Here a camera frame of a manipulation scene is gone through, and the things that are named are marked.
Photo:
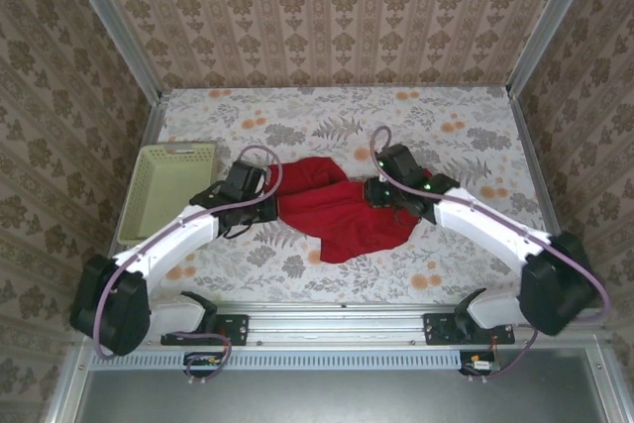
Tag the red t-shirt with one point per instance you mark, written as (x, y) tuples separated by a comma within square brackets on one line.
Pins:
[(347, 215)]

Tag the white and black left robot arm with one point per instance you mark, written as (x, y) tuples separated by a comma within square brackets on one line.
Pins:
[(168, 244)]

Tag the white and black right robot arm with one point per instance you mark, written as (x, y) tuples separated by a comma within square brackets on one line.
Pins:
[(485, 225)]

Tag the pale green plastic basket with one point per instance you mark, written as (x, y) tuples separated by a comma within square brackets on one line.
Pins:
[(163, 180)]

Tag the floral table cloth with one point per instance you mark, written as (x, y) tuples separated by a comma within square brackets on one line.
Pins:
[(347, 284)]

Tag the small left connector board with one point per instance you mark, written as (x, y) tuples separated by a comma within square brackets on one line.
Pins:
[(203, 361)]

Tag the small connector board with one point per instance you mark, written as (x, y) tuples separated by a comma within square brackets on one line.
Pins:
[(203, 361), (480, 363)]

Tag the small right connector board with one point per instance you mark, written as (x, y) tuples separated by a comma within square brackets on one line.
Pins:
[(480, 363)]

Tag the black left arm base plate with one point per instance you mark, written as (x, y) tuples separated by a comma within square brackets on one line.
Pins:
[(238, 329)]

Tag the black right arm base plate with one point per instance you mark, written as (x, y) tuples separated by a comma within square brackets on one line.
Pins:
[(436, 329)]

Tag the aluminium mounting rail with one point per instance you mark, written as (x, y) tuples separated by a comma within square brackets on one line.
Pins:
[(337, 326)]

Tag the aluminium frame post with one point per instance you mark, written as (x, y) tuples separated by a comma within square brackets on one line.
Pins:
[(551, 22), (119, 31)]

